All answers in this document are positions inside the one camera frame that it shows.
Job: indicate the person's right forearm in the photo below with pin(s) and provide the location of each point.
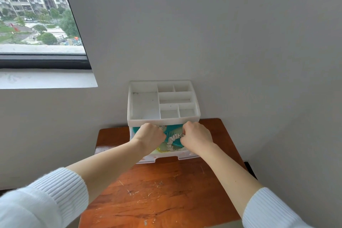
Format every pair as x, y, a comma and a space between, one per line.
229, 177

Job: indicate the teal wide tooth comb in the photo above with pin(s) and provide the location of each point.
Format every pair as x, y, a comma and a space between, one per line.
172, 130

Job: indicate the white plastic drawer organizer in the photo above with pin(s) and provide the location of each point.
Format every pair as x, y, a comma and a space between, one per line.
144, 105

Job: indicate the person's right hand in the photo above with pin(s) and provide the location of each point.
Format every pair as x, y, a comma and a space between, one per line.
197, 137

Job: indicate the black framed window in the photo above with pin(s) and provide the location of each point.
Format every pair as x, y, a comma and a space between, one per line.
40, 60

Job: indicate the small brown wooden table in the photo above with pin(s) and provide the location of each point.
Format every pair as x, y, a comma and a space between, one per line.
165, 190

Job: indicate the white window sill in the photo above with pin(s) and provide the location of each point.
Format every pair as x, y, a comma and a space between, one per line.
40, 78

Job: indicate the person's left hand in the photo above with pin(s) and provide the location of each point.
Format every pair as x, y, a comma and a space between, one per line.
148, 137

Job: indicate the person's left forearm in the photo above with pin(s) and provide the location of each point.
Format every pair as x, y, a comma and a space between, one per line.
107, 166

